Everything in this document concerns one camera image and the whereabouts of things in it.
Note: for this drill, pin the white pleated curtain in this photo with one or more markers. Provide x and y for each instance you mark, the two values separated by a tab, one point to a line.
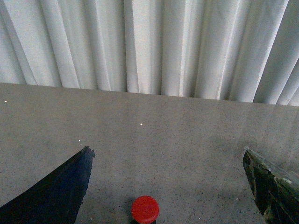
238	50

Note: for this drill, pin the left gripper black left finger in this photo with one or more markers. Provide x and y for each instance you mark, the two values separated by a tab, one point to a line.
55	199

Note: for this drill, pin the red push button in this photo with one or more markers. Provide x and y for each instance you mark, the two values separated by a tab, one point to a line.
144	210

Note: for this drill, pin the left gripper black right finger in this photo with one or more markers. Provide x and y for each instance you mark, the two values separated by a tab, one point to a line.
275	191

